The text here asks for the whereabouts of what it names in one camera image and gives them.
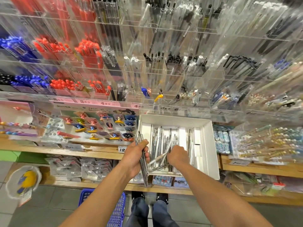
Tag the person's right hand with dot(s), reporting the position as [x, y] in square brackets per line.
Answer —
[179, 156]

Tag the person's left hand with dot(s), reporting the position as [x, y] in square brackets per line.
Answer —
[132, 160]

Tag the clear pen bundle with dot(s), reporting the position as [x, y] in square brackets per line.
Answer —
[144, 176]

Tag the pile of silver pens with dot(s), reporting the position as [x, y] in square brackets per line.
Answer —
[161, 139]

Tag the white cardboard box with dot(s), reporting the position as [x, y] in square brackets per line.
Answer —
[208, 134]

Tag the blue shopping basket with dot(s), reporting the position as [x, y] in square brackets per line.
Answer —
[116, 212]

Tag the clear acrylic display rack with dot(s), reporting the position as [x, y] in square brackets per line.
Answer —
[199, 44]

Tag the person's left forearm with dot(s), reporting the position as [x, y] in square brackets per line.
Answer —
[97, 203]

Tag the person's right forearm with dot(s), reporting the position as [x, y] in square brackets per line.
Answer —
[222, 198]

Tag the person's left shoe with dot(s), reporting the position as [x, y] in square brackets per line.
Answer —
[138, 196]

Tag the person's shoe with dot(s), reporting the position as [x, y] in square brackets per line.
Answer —
[138, 196]
[162, 199]

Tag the person's right shoe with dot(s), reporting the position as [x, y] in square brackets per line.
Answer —
[162, 199]

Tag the person's left leg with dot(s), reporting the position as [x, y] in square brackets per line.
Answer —
[138, 215]

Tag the person's leg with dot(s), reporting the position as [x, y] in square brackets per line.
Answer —
[138, 215]
[163, 216]

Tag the person's right leg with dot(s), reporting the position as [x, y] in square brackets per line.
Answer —
[163, 216]

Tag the stack of clear gold-pen packets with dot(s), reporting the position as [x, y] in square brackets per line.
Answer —
[270, 144]

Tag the white price tag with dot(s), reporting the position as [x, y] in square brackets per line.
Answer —
[122, 149]

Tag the row of small patterned packets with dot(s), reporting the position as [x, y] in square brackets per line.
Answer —
[182, 183]

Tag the stack of blue eraser packets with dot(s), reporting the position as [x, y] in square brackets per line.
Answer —
[222, 140]

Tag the tray of colourful clip packets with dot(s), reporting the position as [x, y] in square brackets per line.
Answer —
[94, 125]

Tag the stack of clear stationery packets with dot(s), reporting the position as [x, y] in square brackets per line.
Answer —
[80, 168]

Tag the round yellow blue packet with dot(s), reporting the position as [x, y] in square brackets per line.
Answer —
[26, 182]

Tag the rows of red pens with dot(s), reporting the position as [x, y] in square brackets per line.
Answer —
[87, 49]

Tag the stack of pink packets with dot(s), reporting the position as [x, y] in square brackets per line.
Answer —
[16, 120]

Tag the green shelf panel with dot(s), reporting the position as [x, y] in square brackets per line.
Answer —
[9, 156]

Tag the rows of black pens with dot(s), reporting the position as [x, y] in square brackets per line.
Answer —
[7, 79]

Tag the rows of blue pens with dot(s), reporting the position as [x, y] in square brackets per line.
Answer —
[19, 47]

